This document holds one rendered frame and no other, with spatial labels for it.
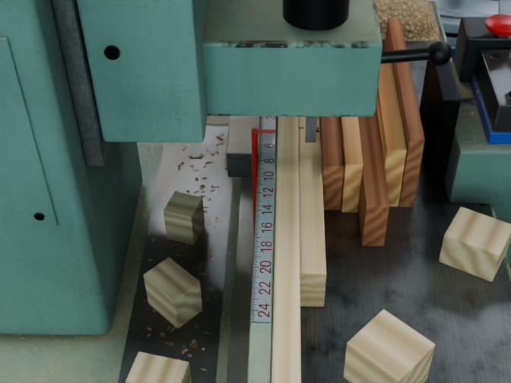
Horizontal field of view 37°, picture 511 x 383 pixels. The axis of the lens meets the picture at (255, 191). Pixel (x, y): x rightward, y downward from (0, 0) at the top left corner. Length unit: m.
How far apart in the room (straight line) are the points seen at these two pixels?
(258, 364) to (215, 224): 0.33
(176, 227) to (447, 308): 0.30
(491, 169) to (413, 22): 0.28
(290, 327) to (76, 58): 0.24
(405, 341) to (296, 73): 0.22
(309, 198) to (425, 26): 0.35
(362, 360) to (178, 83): 0.24
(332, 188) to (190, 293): 0.16
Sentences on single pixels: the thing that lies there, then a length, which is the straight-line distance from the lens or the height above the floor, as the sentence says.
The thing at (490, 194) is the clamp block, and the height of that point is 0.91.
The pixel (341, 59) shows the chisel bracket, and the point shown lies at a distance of 0.59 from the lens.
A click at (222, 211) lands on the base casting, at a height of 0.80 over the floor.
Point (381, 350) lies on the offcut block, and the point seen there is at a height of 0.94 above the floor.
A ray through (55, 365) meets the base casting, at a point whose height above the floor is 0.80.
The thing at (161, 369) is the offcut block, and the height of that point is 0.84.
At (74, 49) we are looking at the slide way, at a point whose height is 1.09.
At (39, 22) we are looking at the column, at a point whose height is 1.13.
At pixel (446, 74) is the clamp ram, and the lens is 0.70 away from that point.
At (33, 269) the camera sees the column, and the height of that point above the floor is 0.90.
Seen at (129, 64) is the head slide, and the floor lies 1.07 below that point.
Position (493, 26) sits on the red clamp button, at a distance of 0.72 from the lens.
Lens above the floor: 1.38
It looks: 43 degrees down
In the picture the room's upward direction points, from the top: 1 degrees counter-clockwise
